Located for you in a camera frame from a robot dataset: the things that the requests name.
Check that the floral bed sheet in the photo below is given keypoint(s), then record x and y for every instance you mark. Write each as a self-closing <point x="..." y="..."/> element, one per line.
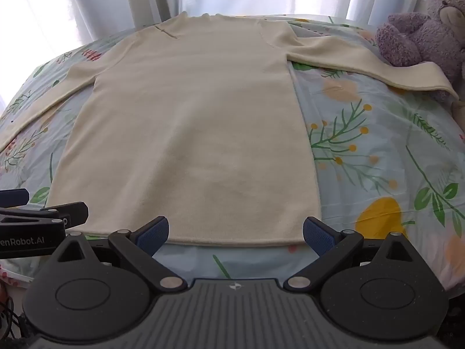
<point x="377" y="145"/>

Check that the cream long-sleeve sweater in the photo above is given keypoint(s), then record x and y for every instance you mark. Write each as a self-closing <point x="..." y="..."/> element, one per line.
<point x="189" y="127"/>

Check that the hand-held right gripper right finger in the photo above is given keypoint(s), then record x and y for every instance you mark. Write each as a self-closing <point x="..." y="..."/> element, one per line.
<point x="319" y="238"/>

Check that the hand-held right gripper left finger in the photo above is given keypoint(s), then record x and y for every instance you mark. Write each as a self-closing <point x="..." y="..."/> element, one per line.
<point x="157" y="233"/>

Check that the purple teddy bear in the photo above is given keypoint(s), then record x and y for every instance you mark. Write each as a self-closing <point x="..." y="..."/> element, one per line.
<point x="417" y="40"/>

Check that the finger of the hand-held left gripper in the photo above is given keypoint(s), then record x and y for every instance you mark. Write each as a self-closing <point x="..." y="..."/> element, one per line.
<point x="14" y="197"/>
<point x="74" y="213"/>

